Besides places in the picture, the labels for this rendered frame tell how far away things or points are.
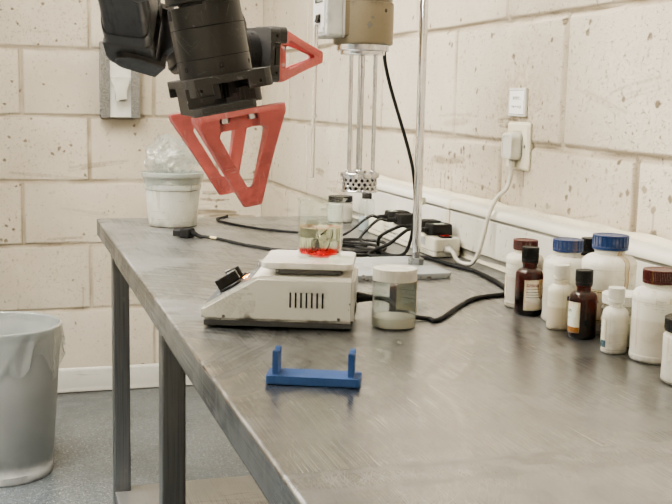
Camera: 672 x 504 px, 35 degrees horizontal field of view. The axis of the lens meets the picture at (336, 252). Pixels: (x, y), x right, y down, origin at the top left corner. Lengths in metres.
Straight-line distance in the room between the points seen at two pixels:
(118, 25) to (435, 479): 0.63
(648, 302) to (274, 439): 0.52
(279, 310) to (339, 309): 0.08
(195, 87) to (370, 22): 1.03
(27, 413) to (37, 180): 1.07
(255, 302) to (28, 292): 2.49
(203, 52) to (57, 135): 2.97
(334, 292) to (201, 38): 0.62
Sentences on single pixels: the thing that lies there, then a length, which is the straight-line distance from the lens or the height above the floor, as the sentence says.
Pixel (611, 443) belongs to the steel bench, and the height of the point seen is 0.75.
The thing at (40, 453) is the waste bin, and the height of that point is 0.08.
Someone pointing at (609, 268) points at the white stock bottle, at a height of 0.84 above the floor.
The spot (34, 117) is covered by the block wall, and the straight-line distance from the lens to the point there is 3.77.
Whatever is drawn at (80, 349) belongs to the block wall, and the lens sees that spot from 3.88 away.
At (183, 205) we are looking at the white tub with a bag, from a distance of 2.43.
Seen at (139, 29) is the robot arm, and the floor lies 1.12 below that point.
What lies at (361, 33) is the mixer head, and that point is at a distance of 1.79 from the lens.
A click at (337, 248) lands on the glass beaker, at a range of 1.40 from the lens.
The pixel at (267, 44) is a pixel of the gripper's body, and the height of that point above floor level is 1.11.
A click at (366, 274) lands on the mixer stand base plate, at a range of 1.77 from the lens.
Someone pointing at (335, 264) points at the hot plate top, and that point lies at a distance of 1.37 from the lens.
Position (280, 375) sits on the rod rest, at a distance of 1.12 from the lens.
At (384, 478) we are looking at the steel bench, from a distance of 0.86.
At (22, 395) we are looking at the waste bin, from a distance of 2.95.
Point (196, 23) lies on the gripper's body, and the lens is 0.81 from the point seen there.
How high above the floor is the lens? 1.05
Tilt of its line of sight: 8 degrees down
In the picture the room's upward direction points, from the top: 1 degrees clockwise
